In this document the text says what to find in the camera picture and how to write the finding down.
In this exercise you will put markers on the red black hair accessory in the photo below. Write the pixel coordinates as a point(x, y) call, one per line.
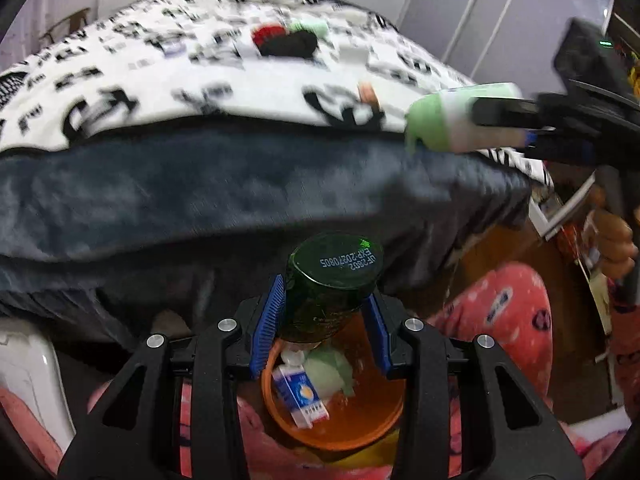
point(277, 41)

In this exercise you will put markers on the white paper cup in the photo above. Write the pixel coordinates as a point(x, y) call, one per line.
point(352, 54)

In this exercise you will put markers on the blue white medicine box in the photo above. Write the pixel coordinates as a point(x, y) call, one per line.
point(299, 396)

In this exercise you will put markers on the pink fluffy towel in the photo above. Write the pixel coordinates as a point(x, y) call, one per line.
point(37, 439)

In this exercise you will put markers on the dark green glass bottle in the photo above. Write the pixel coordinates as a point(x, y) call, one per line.
point(327, 279)

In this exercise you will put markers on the dark grey plush blanket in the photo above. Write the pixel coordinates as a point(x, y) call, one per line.
point(197, 217)

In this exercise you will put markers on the person's right hand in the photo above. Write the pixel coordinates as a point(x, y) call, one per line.
point(612, 236)

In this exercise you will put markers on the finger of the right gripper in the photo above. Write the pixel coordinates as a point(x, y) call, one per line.
point(542, 145)
point(505, 113)

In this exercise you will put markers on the black white logo blanket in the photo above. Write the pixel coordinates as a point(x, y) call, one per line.
point(112, 74)

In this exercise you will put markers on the white green-cap bottle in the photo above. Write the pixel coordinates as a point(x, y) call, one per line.
point(443, 121)

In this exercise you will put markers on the small purple cap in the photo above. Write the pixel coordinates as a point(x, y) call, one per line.
point(173, 48)

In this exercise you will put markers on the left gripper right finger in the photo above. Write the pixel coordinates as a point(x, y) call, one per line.
point(507, 430)

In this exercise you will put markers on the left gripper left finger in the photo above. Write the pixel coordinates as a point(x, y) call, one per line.
point(133, 430)

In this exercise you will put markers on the white round jar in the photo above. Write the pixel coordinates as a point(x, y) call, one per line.
point(294, 358)

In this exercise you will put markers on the pink patterned pajama leg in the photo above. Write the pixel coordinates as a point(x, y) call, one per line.
point(510, 304)

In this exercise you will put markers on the orange plastic trash bin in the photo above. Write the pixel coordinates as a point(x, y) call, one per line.
point(354, 421)

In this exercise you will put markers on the orange lighter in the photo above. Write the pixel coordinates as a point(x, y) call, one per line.
point(367, 96)

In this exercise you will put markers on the green crumpled tissue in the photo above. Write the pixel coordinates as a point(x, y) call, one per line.
point(329, 372)

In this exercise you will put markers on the wooden chair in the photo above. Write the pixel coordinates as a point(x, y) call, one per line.
point(65, 27)

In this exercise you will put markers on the grey wardrobe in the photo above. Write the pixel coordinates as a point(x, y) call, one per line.
point(500, 40)

